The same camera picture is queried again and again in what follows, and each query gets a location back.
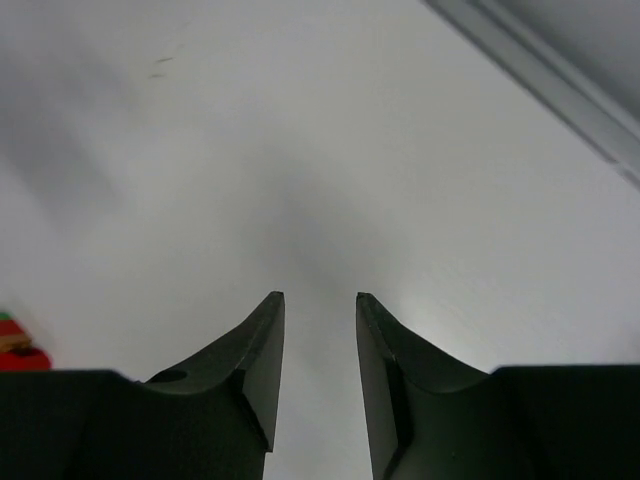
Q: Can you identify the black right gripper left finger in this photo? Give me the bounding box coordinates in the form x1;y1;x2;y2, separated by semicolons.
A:
1;291;285;479

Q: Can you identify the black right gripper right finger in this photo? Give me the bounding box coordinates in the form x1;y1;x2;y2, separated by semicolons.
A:
356;293;639;479

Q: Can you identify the red green brown lego stack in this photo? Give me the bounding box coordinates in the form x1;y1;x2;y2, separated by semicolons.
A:
0;311;52;372

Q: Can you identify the aluminium table edge rail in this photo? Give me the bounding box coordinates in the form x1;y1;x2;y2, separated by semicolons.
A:
426;1;639;186

